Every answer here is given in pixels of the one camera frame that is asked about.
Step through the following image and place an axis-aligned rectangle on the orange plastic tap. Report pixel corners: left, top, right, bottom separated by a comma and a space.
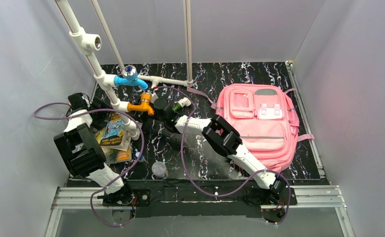
127, 92, 154, 116

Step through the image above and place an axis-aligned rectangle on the clear plastic cup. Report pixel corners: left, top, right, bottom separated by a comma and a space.
152, 161, 167, 178

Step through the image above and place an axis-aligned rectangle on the small blue capped bottle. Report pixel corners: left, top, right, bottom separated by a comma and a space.
135, 152, 145, 162

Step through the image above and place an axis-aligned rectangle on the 104-Storey Treehouse book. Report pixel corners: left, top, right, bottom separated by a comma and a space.
95, 113, 129, 151

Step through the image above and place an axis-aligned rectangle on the white PVC pipe frame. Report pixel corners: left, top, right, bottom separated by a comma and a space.
53, 0, 195, 141

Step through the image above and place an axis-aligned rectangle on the pink student backpack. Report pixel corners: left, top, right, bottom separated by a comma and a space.
186, 83, 316, 173

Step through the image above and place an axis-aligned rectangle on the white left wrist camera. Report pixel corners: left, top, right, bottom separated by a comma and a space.
67, 92, 90, 114

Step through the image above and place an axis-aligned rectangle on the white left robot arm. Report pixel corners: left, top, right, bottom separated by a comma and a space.
54, 92, 134, 205

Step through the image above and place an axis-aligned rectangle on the black front mounting rail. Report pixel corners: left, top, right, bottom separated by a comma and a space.
90, 178, 324, 219

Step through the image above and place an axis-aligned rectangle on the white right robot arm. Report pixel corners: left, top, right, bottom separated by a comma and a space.
133, 98, 287, 202

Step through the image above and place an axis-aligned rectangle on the blue plastic tap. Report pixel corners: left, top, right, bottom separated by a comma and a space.
114, 65, 148, 91

